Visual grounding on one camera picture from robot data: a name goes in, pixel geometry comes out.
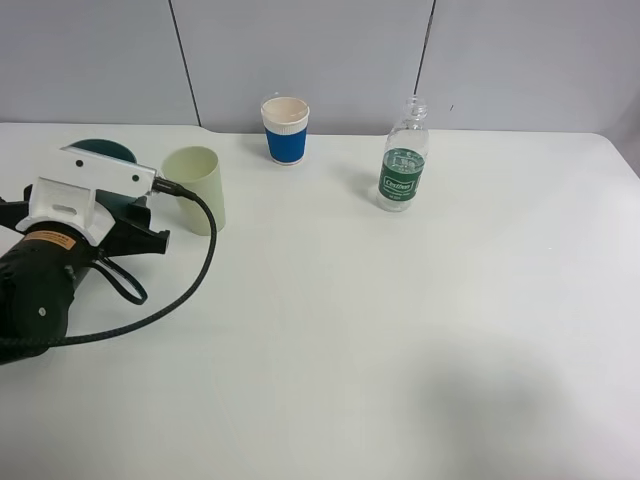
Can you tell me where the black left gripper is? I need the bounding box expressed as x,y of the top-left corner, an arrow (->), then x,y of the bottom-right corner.
0,184 -> 170,270

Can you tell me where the teal short cup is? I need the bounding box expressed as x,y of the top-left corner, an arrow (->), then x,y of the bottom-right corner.
67,138 -> 146,216

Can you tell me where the black braided left cable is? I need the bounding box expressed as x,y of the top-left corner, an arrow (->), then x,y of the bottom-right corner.
0,177 -> 220,354

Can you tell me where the clear bottle with green label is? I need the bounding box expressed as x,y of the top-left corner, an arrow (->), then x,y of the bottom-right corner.
377,95 -> 430,212

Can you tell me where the blue sleeved paper cup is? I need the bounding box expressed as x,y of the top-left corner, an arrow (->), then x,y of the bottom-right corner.
261,93 -> 310,166

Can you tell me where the pale green tall cup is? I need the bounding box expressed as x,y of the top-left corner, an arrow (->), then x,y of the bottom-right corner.
162,146 -> 226,236

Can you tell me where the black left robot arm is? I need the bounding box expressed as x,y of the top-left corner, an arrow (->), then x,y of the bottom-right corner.
1,191 -> 169,340

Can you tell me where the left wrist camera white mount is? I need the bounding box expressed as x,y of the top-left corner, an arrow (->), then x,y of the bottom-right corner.
16,146 -> 157,246

